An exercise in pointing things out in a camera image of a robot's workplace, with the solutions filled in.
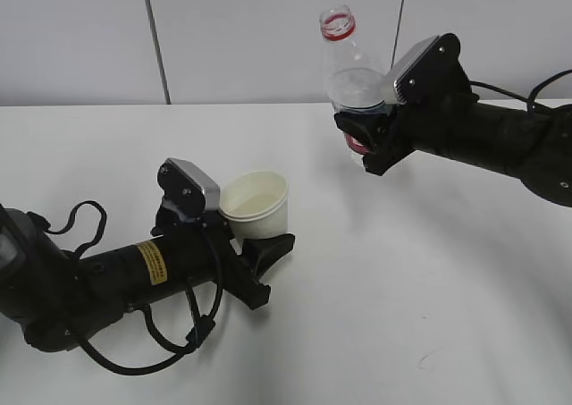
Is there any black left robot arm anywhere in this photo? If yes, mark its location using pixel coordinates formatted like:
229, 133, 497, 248
1, 208, 295, 352

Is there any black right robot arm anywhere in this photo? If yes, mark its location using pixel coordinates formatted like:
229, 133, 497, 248
334, 85, 571, 207

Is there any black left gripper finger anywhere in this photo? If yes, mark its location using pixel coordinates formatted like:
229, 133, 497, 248
243, 233, 296, 279

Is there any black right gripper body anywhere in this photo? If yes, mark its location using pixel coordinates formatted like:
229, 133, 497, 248
364, 80, 476, 175

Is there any clear plastic water bottle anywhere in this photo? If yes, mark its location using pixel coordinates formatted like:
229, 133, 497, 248
319, 4, 392, 165

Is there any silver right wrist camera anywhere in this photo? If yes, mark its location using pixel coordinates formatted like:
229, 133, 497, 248
381, 33, 460, 105

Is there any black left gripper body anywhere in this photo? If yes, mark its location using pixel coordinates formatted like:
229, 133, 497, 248
151, 207, 271, 309

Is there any white paper cup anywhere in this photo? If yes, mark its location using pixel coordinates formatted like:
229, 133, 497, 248
219, 171, 289, 244

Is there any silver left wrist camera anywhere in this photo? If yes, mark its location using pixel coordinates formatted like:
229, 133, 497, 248
157, 157, 221, 223

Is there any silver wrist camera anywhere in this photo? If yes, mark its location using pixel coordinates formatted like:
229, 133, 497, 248
381, 33, 460, 105
157, 157, 221, 223

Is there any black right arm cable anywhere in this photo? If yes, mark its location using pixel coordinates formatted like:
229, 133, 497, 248
468, 68, 572, 115

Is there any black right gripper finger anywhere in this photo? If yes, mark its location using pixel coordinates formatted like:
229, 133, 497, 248
334, 111, 396, 155

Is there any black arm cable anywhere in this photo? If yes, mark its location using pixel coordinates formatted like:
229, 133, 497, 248
26, 200, 224, 376
468, 68, 572, 115

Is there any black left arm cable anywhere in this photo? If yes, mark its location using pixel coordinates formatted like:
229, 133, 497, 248
26, 200, 224, 376

